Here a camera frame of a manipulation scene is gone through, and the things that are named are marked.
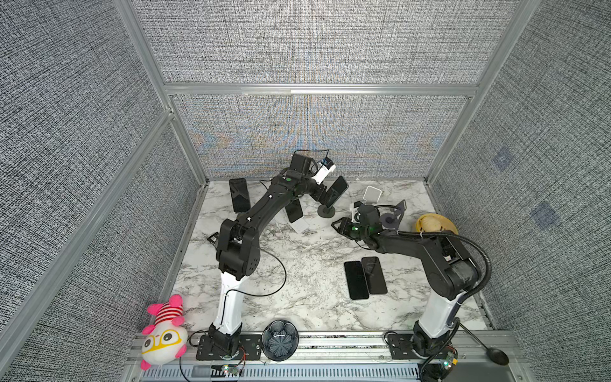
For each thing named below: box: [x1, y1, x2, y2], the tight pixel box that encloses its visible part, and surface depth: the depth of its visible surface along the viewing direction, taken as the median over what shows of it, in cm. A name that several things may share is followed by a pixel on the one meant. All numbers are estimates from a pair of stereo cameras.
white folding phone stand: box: [362, 185, 383, 205], surface depth 104 cm
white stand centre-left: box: [286, 211, 310, 234], surface depth 102 cm
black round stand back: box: [317, 204, 336, 219], surface depth 108 cm
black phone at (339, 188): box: [326, 175, 350, 209], surface depth 99 cm
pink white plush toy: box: [140, 293, 189, 371], surface depth 71 cm
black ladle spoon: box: [458, 322, 510, 366], surface depth 72 cm
